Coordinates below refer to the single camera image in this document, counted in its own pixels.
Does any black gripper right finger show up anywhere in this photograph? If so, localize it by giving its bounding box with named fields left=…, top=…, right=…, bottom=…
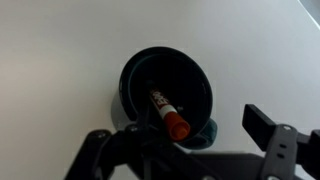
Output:
left=241, top=103, right=320, bottom=180

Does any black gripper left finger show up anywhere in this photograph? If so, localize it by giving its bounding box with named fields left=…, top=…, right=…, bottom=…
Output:
left=64, top=101, right=214, bottom=180

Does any red white dry-erase marker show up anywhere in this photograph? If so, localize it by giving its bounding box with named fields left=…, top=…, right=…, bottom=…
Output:
left=148, top=87, right=192, bottom=143

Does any dark green enamel mug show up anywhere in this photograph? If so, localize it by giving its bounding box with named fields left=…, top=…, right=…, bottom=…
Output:
left=118, top=46, right=219, bottom=151

